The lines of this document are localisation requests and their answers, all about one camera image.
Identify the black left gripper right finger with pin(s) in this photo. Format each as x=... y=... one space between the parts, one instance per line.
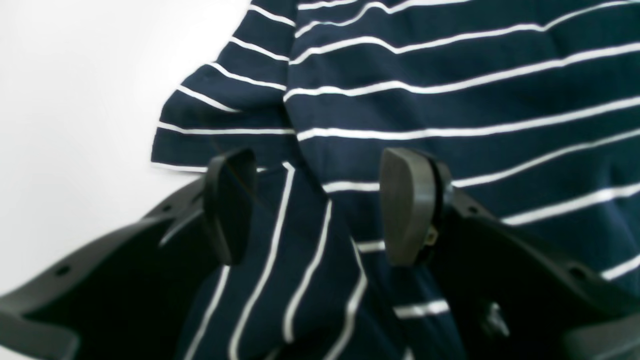
x=513 y=296

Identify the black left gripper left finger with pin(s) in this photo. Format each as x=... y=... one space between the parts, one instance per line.
x=126 y=295

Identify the navy white striped t-shirt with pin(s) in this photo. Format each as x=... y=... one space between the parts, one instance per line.
x=533 y=105

